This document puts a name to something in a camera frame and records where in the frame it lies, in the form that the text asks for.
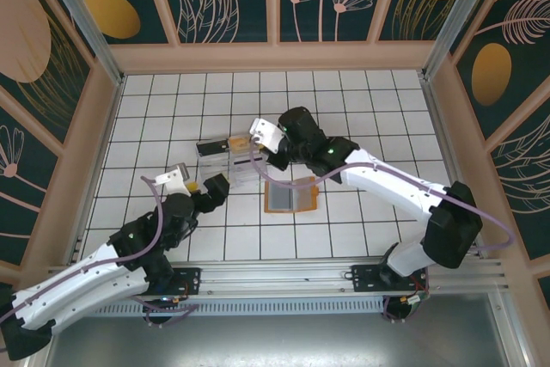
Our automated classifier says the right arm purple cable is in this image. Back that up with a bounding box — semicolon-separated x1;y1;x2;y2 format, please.
248;134;516;323

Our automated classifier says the black card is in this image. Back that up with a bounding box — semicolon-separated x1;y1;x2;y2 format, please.
196;138;229;157

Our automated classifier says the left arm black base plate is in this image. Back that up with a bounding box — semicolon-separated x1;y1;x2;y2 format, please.
122;266;203;297

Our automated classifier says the grey metal sheet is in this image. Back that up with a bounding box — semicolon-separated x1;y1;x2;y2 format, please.
42;315;521;367

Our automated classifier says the aluminium frame post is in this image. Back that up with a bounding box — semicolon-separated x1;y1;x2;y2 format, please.
422;0;495;80
36;0;126;87

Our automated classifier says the gold card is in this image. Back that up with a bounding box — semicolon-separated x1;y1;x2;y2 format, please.
227;134;254;154

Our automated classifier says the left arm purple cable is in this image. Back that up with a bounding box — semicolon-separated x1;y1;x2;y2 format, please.
0;175;203;327

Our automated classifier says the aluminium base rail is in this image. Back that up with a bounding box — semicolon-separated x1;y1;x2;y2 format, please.
40;257;510;299

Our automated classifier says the grey slotted cable duct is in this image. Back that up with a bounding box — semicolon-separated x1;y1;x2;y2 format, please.
58;297;388;317

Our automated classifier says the dark grey card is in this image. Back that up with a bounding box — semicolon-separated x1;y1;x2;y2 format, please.
269;186;296;210

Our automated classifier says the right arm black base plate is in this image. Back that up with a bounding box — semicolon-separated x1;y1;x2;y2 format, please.
350;262;431;296

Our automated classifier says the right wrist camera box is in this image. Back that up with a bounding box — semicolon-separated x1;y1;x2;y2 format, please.
247;116;285;156

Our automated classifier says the white card with dark stripe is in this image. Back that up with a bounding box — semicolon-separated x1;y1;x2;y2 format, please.
231;155;264;169

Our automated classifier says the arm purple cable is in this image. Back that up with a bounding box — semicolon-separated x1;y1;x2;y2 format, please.
0;175;203;327
248;134;516;323

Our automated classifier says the clear acrylic card stand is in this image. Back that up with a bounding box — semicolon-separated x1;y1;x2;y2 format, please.
195;138;270;190

